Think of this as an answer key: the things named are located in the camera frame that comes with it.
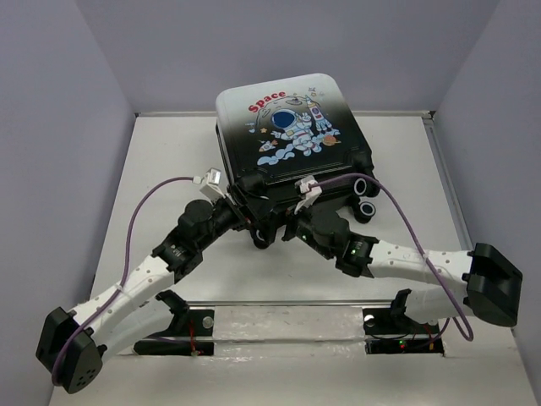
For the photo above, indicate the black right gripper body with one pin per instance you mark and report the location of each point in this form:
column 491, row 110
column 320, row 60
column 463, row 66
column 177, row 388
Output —
column 299, row 224

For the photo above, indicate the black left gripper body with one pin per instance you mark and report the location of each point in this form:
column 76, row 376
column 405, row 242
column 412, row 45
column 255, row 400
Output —
column 226, row 216

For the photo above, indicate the black hard-shell suitcase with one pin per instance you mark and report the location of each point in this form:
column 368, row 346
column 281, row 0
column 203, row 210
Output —
column 274, row 133

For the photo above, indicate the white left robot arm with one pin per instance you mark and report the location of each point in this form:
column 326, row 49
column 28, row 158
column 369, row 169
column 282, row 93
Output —
column 72, row 344

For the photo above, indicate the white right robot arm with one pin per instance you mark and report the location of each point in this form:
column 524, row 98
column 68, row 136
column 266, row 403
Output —
column 480, row 282

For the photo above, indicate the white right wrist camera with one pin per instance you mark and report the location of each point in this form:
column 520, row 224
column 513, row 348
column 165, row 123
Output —
column 309, row 192

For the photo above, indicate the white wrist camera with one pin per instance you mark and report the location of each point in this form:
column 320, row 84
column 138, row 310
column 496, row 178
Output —
column 209, row 184
column 309, row 192

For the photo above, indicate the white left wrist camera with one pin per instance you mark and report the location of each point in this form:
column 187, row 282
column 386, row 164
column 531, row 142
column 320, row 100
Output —
column 209, row 184

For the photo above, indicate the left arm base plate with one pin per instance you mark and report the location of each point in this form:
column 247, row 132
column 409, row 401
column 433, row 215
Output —
column 187, row 335

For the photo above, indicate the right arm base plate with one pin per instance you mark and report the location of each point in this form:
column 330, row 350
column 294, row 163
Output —
column 389, row 335

